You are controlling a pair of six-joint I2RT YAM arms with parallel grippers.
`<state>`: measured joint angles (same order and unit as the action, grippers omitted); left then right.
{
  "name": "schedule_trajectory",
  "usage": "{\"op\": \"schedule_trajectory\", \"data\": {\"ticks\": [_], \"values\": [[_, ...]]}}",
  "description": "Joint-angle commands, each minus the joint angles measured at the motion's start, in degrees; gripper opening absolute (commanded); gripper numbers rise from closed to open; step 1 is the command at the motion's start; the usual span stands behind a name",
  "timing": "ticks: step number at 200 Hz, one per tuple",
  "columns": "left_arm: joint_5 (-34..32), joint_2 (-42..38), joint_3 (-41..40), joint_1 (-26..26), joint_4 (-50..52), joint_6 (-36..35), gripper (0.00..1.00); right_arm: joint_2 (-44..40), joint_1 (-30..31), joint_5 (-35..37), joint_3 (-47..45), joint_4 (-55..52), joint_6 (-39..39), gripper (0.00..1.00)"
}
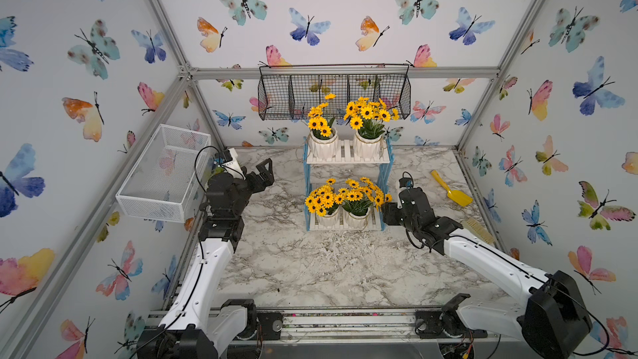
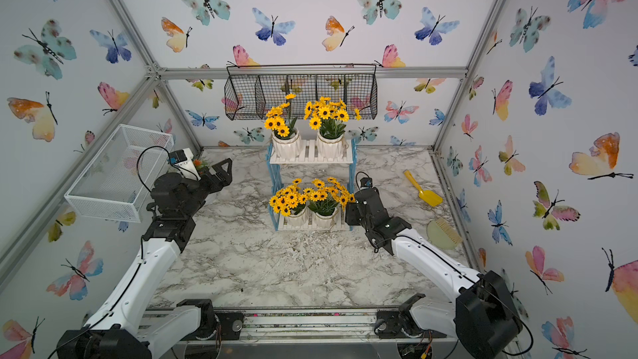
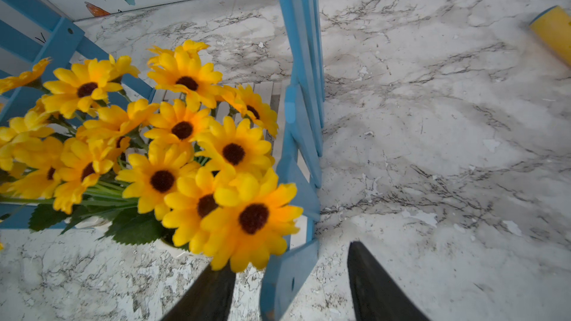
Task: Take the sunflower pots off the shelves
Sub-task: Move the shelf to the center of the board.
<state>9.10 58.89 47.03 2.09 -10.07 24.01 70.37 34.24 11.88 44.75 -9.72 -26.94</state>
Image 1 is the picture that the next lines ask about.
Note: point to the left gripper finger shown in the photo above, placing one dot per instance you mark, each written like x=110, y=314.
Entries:
x=252, y=182
x=265, y=175

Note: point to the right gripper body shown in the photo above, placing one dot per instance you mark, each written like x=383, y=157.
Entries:
x=409, y=228

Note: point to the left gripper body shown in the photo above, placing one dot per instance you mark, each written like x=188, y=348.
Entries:
x=243, y=196

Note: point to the sunflower pot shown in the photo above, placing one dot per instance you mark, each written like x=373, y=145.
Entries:
x=368, y=120
x=325, y=203
x=323, y=138
x=359, y=199

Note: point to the blue white two-tier shelf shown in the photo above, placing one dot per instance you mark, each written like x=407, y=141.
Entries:
x=346, y=157

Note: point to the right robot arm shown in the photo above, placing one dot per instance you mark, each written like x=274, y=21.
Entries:
x=493, y=274

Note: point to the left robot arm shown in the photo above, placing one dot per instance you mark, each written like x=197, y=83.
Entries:
x=204, y=269

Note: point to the orange flower white pot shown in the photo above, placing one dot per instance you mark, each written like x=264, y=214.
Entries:
x=215, y=170

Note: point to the yellow plastic scoop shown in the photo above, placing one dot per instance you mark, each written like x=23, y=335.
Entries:
x=457, y=196

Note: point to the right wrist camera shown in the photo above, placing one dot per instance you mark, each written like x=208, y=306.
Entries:
x=405, y=182

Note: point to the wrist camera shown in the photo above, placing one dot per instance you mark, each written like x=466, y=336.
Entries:
x=228, y=160
x=405, y=182

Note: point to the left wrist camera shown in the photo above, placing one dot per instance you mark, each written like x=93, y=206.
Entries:
x=228, y=160

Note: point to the white mesh wall basket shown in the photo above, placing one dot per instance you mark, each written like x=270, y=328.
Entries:
x=164, y=180

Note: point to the black wire wall basket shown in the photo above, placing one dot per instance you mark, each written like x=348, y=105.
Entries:
x=287, y=93

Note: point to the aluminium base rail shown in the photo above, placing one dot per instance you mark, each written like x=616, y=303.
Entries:
x=361, y=325

